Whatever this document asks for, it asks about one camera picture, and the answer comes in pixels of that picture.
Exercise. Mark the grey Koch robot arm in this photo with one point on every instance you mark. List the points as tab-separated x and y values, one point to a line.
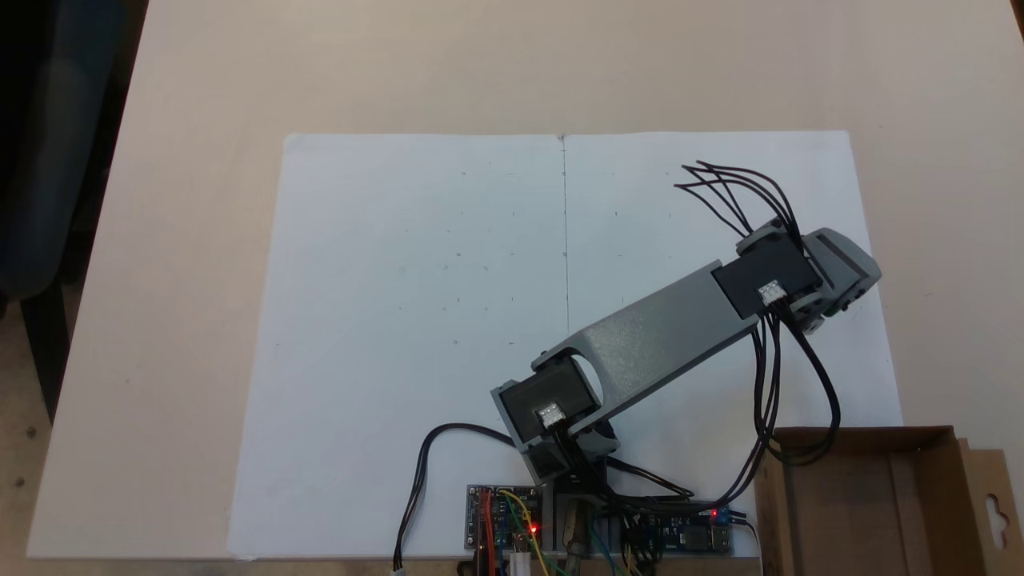
648	344

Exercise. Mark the white paper sheet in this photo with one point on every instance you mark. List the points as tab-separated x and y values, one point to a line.
640	224
384	320

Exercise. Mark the brown cardboard box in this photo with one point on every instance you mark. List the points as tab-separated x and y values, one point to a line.
848	504

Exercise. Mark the dark blue circuit board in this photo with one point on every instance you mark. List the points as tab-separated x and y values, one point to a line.
688	532

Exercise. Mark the dark blue chair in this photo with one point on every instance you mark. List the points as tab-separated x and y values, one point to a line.
48	160

